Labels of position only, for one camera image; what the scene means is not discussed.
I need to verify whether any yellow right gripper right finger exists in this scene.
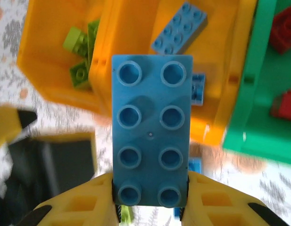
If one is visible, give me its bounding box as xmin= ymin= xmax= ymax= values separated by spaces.
xmin=180 ymin=171 xmax=289 ymax=226

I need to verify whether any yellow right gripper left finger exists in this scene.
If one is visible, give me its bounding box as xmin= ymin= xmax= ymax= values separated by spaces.
xmin=32 ymin=172 xmax=122 ymax=226

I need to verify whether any small blue lego brick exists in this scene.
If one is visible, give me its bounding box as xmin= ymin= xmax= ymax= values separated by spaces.
xmin=188 ymin=158 xmax=202 ymax=175

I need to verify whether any orange plastic bin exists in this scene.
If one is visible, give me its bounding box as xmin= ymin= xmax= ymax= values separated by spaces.
xmin=17 ymin=0 xmax=108 ymax=116
xmin=88 ymin=0 xmax=258 ymax=146

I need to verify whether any small green lego brick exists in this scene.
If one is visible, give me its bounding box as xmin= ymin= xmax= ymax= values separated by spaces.
xmin=62 ymin=26 xmax=89 ymax=57
xmin=69 ymin=58 xmax=93 ymax=90

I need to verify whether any green plastic bin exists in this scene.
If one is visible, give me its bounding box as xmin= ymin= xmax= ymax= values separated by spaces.
xmin=222 ymin=0 xmax=291 ymax=165

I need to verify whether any red lego brick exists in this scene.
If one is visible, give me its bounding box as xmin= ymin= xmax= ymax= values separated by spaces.
xmin=269 ymin=90 xmax=291 ymax=122
xmin=268 ymin=1 xmax=291 ymax=55

